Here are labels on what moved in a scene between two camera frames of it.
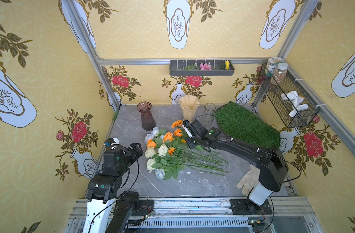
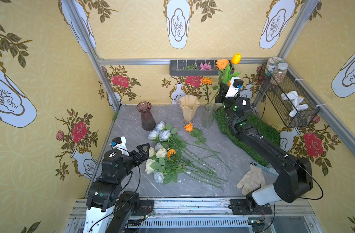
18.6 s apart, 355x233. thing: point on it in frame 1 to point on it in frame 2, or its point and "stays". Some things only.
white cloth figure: (293, 97) stays
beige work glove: (250, 180) stays
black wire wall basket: (283, 107) stays
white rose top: (155, 131) to (160, 126)
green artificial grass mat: (236, 120) stays
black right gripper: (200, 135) to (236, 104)
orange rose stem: (198, 155) to (219, 89)
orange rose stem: (187, 165) to (220, 64)
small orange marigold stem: (198, 162) to (171, 152)
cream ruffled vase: (188, 103) stays
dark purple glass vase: (148, 121) stays
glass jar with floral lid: (272, 65) stays
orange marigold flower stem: (183, 133) to (206, 81)
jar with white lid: (280, 73) stays
